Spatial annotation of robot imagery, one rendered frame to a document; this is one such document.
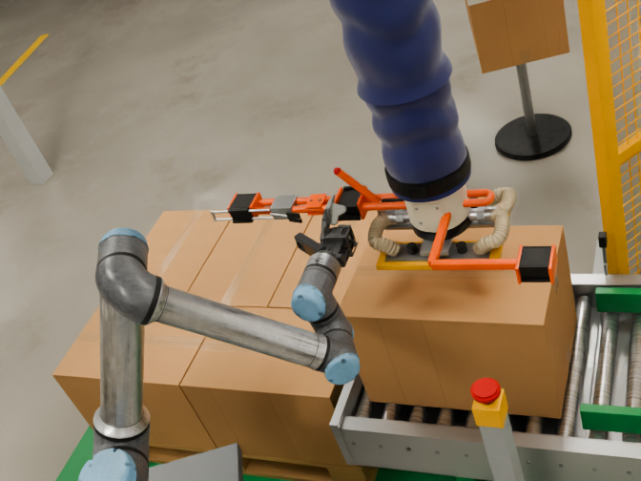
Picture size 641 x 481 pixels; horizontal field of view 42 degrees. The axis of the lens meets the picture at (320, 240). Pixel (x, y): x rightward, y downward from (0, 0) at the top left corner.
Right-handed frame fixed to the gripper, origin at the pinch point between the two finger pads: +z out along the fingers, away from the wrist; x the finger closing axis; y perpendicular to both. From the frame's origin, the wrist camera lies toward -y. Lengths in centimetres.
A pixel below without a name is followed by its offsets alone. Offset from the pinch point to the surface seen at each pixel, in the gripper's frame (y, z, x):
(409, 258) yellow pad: 19.9, -6.7, -10.8
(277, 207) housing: -20.3, 2.8, 1.3
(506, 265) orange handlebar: 50, -22, 0
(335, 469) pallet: -31, -13, -110
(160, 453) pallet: -115, -8, -119
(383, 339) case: 7.8, -14.4, -35.9
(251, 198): -30.2, 6.8, 2.1
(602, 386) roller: 65, -3, -67
